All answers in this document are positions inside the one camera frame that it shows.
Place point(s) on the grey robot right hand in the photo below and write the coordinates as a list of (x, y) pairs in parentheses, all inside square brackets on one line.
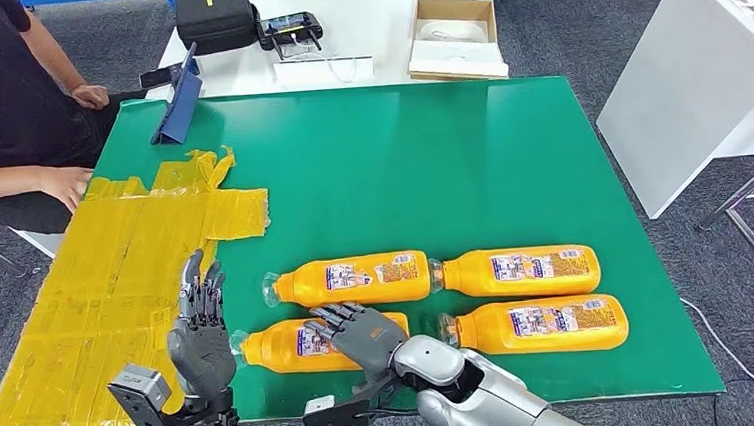
[(366, 338)]

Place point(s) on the person's left hand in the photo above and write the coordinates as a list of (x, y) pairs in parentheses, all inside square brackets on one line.
[(91, 97)]

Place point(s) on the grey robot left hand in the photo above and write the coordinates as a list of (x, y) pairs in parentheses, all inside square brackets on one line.
[(201, 356)]

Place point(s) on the person's right hand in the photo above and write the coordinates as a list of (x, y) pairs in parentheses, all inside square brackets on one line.
[(66, 183)]

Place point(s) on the orange detergent bottle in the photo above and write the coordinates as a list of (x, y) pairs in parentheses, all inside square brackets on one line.
[(302, 286), (274, 351), (474, 278), (491, 333)]

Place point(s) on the person's left forearm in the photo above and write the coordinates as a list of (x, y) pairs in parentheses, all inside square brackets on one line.
[(50, 55)]

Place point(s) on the white seat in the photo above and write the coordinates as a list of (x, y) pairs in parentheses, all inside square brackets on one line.
[(44, 243)]

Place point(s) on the black phone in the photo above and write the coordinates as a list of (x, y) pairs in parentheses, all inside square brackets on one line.
[(155, 76)]

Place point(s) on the blue folio tablet case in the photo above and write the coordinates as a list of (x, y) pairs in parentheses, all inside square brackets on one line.
[(177, 112)]

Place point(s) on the yellow taped sheet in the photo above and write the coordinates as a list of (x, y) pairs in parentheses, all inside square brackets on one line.
[(90, 291)]

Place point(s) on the black carrying case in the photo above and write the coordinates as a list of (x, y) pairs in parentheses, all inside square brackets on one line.
[(214, 17)]

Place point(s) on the green table mat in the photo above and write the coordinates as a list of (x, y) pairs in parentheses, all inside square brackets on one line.
[(415, 189)]

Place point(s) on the black remote controller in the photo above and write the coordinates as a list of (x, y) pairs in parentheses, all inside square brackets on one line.
[(288, 28)]

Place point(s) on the white desk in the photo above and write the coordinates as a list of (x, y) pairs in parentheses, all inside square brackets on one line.
[(363, 20)]

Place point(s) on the white sheet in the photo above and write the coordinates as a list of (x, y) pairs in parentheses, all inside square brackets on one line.
[(456, 56)]

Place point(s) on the white pouch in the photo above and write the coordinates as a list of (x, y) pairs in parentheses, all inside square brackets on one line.
[(447, 32)]

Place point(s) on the open cardboard box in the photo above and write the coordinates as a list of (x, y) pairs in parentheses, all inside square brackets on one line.
[(455, 7)]

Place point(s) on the white panel-sided table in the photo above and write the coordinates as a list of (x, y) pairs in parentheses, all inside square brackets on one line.
[(687, 83)]

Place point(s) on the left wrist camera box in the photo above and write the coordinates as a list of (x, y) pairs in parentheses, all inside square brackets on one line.
[(140, 387)]

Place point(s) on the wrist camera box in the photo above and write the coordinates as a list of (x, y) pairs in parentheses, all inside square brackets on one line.
[(335, 420), (140, 387)]

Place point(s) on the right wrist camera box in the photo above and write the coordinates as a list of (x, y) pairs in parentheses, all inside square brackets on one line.
[(335, 420)]

